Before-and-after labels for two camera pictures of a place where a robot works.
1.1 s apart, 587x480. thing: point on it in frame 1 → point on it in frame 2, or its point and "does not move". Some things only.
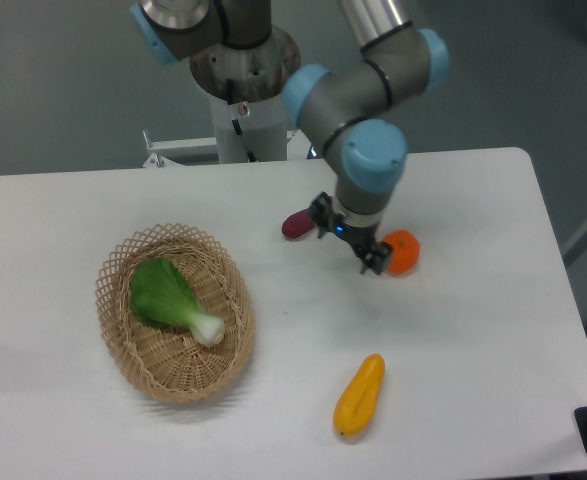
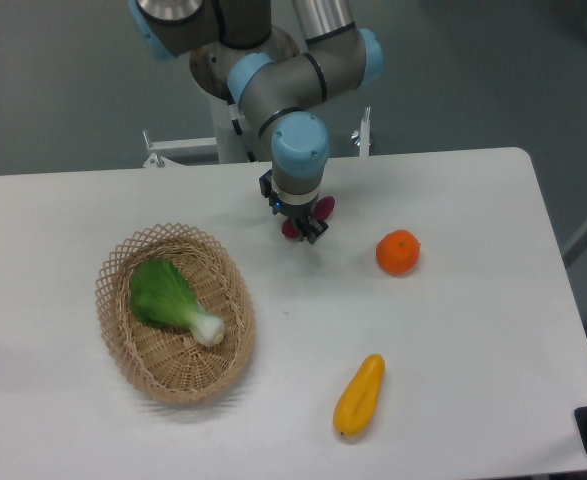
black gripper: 320,213 → 293,205
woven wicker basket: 177,312 does not move
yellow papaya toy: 357,403 does not move
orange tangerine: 406,252 does not move
